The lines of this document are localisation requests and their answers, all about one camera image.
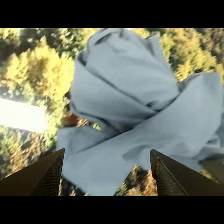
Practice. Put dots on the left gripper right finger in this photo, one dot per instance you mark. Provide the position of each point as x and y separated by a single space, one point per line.
176 180

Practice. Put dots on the light blue T-shirt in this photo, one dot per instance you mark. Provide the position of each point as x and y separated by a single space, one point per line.
133 100

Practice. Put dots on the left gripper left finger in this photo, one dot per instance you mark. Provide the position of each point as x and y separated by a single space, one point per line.
36 180

